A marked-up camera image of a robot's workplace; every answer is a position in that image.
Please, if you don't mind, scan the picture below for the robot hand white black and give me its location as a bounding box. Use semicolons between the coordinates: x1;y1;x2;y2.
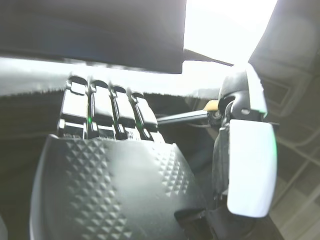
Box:
28;67;283;240

